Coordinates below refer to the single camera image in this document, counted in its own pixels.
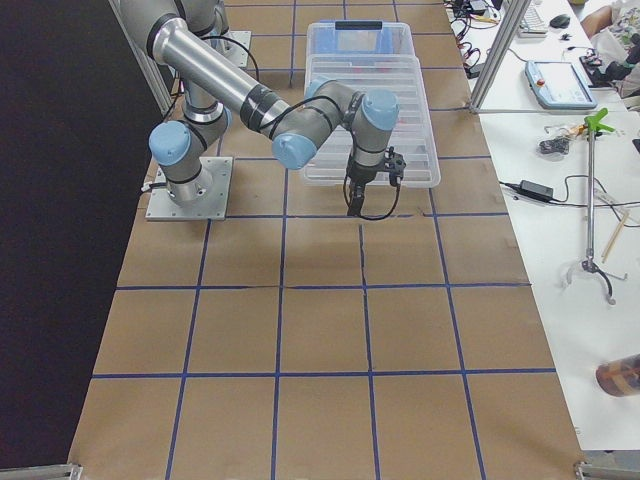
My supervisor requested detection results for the black power adapter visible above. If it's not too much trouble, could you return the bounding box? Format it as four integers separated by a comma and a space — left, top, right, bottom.
519, 180, 554, 203

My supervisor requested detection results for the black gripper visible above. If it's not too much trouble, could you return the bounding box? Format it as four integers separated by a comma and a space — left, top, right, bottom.
346, 146, 406, 216

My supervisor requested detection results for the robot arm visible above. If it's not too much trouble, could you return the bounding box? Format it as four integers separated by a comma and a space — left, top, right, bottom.
200, 0, 232, 57
120, 1, 405, 220

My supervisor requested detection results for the black box latch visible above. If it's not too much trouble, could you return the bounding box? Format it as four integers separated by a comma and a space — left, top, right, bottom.
334, 20, 383, 31

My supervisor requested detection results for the clear plastic box lid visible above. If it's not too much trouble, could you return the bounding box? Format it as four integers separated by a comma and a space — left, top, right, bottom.
298, 54, 443, 191

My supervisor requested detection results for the brown cylindrical can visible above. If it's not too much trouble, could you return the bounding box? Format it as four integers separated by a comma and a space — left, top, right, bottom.
595, 354, 639, 397

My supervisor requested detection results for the aluminium frame post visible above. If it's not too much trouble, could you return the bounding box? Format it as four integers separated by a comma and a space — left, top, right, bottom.
469, 0, 530, 113

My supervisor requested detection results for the green handled reach grabber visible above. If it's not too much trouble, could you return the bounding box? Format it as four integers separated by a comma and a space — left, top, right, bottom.
565, 107, 616, 306

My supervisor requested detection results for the black computer mouse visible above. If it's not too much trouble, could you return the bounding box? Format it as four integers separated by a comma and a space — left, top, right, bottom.
549, 14, 571, 29

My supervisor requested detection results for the clear plastic storage box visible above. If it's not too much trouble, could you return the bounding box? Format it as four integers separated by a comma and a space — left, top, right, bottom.
306, 20, 415, 55

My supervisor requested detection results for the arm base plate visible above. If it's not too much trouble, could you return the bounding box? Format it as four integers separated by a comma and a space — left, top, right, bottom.
145, 156, 234, 221
218, 30, 252, 68

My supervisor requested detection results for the blue teach pendant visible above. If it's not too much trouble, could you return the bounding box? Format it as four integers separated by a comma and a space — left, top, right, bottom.
524, 61, 597, 110

